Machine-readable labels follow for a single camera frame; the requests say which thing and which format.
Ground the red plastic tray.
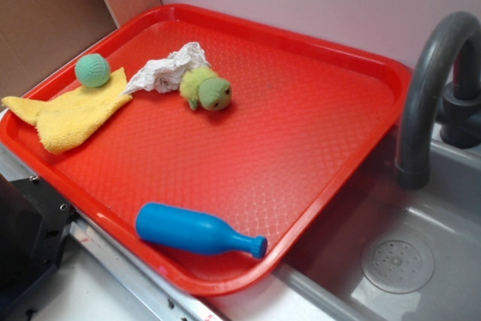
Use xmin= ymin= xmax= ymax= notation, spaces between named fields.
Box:
xmin=1 ymin=5 xmax=411 ymax=296

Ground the grey toy sink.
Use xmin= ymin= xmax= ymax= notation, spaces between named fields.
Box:
xmin=275 ymin=131 xmax=480 ymax=320

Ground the blue plastic bottle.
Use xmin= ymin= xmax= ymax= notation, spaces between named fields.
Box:
xmin=135 ymin=203 xmax=268 ymax=259

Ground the green ball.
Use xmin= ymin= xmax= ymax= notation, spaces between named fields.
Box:
xmin=74 ymin=53 xmax=110 ymax=88

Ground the green plush toy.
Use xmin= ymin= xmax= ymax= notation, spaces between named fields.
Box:
xmin=180 ymin=67 xmax=232 ymax=111

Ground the grey toy faucet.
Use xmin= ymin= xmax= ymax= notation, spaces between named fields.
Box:
xmin=395 ymin=11 xmax=480 ymax=189

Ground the crumpled white paper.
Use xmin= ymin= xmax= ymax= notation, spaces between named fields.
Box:
xmin=122 ymin=42 xmax=211 ymax=95

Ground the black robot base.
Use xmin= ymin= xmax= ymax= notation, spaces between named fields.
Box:
xmin=1 ymin=177 xmax=73 ymax=319

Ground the brown cardboard panel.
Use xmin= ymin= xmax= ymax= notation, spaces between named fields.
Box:
xmin=1 ymin=0 xmax=162 ymax=96

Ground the yellow cloth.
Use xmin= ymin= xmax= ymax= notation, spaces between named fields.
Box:
xmin=2 ymin=68 xmax=133 ymax=154

